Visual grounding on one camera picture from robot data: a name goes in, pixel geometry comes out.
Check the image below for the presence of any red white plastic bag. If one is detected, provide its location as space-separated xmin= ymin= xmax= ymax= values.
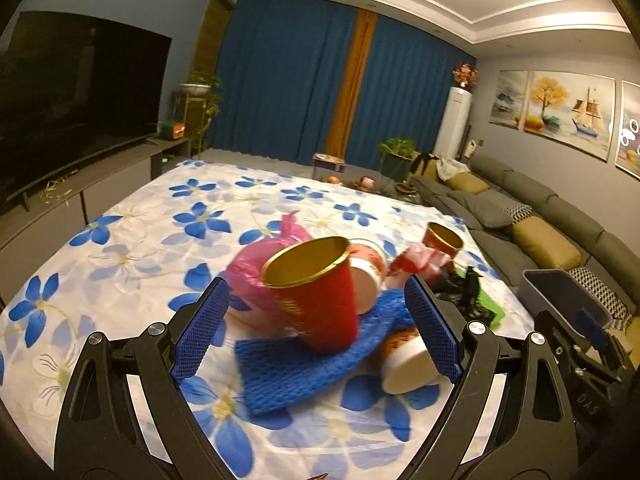
xmin=385 ymin=243 xmax=454 ymax=289

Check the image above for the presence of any dark purple trash bin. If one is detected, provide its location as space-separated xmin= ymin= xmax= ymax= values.
xmin=516 ymin=269 xmax=612 ymax=335

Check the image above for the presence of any plant on tall stand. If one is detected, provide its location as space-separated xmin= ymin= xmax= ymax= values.
xmin=172 ymin=70 xmax=224 ymax=155

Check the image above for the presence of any orange glowing box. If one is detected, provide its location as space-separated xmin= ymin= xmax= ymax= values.
xmin=158 ymin=120 xmax=186 ymax=141

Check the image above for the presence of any red gold-lined paper cup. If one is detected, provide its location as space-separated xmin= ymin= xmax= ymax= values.
xmin=262 ymin=236 xmax=358 ymax=353

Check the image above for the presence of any black plastic wrapper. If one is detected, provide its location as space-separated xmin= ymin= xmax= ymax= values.
xmin=432 ymin=266 xmax=496 ymax=326

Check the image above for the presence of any red gold flower ornament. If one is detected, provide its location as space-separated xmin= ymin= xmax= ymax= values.
xmin=452 ymin=63 xmax=477 ymax=91

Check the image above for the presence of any mustard yellow cushion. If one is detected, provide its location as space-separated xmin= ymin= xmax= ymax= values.
xmin=511 ymin=216 xmax=582 ymax=271
xmin=446 ymin=172 xmax=489 ymax=195

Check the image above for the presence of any white blue floral tablecloth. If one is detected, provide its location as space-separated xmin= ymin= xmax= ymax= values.
xmin=1 ymin=160 xmax=533 ymax=479

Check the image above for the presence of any far patterned cushion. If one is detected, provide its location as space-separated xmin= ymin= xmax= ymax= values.
xmin=492 ymin=194 xmax=533 ymax=224

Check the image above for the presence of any sailboat tree painting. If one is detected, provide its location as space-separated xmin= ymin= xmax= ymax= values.
xmin=523 ymin=70 xmax=616 ymax=162

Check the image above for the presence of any pink plastic bag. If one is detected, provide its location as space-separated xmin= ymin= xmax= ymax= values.
xmin=224 ymin=212 xmax=311 ymax=337

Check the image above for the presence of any grey sectional sofa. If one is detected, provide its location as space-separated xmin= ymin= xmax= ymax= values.
xmin=409 ymin=153 xmax=640 ymax=361

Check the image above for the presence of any far mustard yellow cushion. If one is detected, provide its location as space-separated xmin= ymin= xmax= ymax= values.
xmin=446 ymin=172 xmax=489 ymax=195

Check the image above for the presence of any dark coffee table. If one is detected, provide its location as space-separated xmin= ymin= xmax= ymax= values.
xmin=311 ymin=154 xmax=422 ymax=204

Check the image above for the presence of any grey square cushion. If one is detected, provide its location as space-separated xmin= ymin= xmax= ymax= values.
xmin=458 ymin=192 xmax=513 ymax=230

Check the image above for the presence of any orange white paper cup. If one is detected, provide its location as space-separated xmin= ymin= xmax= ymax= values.
xmin=349 ymin=238 xmax=387 ymax=314
xmin=371 ymin=327 xmax=440 ymax=396

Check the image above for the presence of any white standing air conditioner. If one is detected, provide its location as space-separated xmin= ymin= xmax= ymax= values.
xmin=432 ymin=87 xmax=472 ymax=158

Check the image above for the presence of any orange curtain strip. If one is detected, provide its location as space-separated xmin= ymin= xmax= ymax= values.
xmin=324 ymin=9 xmax=378 ymax=158

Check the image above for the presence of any black white patterned cushion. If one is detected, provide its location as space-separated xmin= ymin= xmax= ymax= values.
xmin=568 ymin=266 xmax=632 ymax=332

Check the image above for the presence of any black flat television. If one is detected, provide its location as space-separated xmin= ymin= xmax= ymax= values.
xmin=1 ymin=11 xmax=171 ymax=202

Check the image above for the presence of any blue foam net sleeve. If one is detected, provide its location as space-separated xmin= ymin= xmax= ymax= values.
xmin=234 ymin=288 xmax=414 ymax=415

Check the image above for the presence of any left landscape painting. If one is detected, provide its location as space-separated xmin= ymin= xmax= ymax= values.
xmin=488 ymin=70 xmax=529 ymax=129

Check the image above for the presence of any green foam net sleeve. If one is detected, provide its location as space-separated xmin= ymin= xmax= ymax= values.
xmin=465 ymin=266 xmax=506 ymax=330

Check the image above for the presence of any grey tv cabinet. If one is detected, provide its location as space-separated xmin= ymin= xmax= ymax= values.
xmin=1 ymin=139 xmax=191 ymax=304

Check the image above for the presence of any blue window curtain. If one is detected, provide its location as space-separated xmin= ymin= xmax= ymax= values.
xmin=206 ymin=0 xmax=476 ymax=169

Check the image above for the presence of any green potted plant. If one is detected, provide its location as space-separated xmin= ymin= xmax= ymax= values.
xmin=378 ymin=138 xmax=416 ymax=182

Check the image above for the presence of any right abstract painting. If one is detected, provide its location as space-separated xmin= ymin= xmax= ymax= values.
xmin=616 ymin=80 xmax=640 ymax=178

